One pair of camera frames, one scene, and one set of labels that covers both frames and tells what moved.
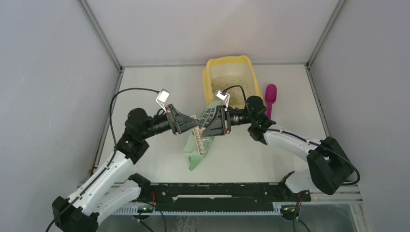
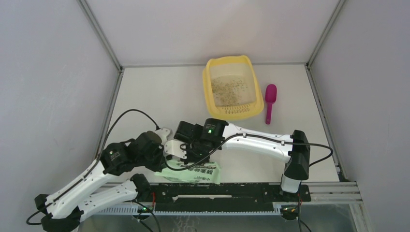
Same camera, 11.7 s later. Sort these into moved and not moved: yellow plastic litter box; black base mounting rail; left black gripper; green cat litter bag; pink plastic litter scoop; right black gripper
Moved: green cat litter bag; left black gripper; right black gripper
Not moved: black base mounting rail; yellow plastic litter box; pink plastic litter scoop
